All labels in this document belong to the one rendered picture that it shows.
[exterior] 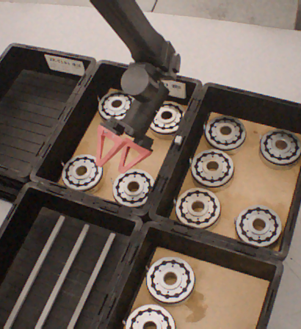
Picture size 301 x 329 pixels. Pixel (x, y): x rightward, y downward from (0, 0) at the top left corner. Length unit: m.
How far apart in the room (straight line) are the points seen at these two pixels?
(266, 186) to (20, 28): 1.15
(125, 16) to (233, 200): 0.52
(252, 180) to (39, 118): 0.61
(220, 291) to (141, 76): 0.48
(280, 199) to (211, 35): 0.73
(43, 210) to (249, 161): 0.52
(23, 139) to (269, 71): 0.80
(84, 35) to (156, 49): 0.83
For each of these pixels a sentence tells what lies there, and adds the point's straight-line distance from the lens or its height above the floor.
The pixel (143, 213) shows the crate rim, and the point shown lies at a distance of 0.96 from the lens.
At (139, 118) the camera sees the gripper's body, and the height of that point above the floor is 1.07.
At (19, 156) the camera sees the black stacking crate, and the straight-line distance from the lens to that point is 1.24.
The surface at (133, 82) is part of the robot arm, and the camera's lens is 0.86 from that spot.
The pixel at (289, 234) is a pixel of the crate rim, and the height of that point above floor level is 0.93.
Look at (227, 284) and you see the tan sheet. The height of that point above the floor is 0.83.
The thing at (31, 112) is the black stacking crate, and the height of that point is 0.83.
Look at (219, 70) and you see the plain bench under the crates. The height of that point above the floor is 0.70.
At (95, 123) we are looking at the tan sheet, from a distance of 1.23.
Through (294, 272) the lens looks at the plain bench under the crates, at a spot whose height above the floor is 0.70.
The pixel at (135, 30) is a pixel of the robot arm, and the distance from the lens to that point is 0.81.
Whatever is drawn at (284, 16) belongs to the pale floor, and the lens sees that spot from 2.82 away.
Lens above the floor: 1.78
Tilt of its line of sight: 58 degrees down
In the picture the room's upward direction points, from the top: 12 degrees counter-clockwise
